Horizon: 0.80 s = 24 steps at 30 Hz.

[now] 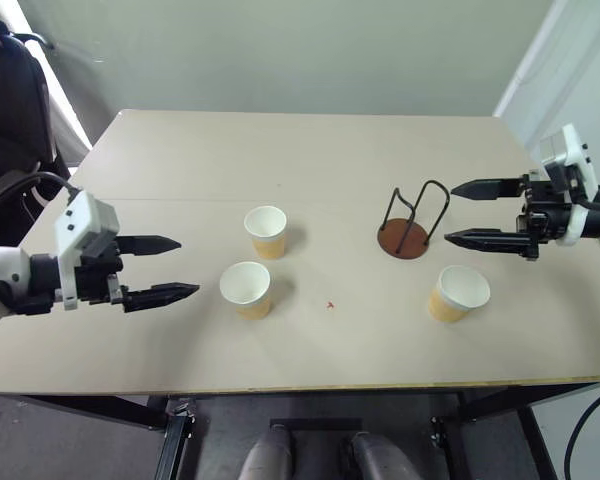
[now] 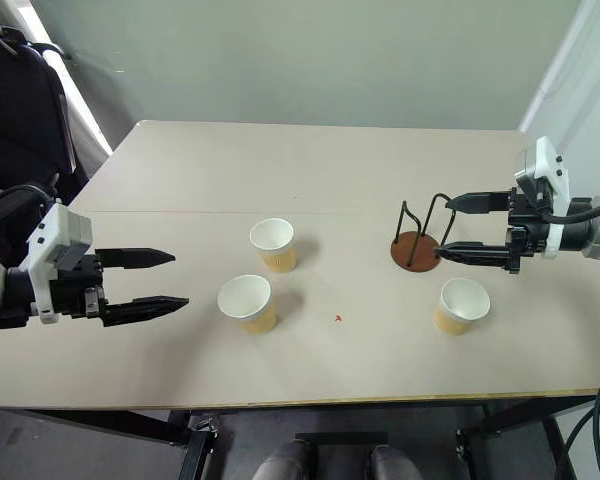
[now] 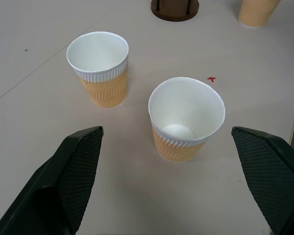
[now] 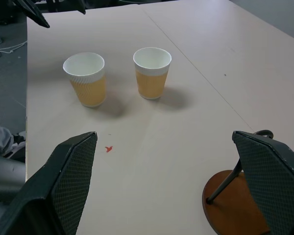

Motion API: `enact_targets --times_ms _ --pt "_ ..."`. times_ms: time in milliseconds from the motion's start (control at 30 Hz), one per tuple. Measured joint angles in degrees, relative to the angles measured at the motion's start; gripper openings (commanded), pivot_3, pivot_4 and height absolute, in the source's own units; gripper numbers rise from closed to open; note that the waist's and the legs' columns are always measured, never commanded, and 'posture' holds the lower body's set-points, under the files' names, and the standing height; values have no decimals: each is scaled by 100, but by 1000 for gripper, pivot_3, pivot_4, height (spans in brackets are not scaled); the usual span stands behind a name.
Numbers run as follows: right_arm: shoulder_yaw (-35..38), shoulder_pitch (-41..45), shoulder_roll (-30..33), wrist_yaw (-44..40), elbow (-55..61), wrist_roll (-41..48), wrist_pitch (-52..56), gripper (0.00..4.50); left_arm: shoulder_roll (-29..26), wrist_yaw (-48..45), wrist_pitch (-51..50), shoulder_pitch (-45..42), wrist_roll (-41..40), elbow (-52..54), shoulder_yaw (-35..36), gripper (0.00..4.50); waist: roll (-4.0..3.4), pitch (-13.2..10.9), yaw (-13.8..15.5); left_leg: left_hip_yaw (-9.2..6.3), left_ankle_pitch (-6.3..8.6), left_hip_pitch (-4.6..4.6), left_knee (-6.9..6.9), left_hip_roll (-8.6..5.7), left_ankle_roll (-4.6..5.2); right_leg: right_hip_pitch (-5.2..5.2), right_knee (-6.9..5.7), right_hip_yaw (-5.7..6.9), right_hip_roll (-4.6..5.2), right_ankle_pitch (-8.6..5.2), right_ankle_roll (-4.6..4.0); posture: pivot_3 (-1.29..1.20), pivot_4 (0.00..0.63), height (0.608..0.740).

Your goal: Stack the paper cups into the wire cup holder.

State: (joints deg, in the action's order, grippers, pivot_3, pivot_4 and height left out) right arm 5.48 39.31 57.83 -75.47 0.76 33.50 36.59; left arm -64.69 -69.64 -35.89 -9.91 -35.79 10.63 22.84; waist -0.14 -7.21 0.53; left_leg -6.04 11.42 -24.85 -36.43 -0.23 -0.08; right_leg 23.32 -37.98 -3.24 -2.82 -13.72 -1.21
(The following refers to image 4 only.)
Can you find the small red table mark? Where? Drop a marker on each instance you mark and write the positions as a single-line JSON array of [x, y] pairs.
[[108, 149]]

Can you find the orange white ribbed paper cup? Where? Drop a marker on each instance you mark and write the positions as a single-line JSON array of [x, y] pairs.
[[89, 89], [150, 84]]

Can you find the grey rounded robot body shell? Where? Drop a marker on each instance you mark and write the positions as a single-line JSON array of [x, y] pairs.
[[5, 176]]

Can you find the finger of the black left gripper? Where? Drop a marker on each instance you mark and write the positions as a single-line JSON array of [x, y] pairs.
[[35, 13], [79, 5]]

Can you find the black and white shoe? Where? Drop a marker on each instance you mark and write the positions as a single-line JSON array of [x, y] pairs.
[[17, 143]]

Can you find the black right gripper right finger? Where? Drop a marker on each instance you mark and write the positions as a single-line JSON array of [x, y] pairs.
[[269, 176]]

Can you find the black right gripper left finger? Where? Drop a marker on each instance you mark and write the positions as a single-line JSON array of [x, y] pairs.
[[63, 186]]

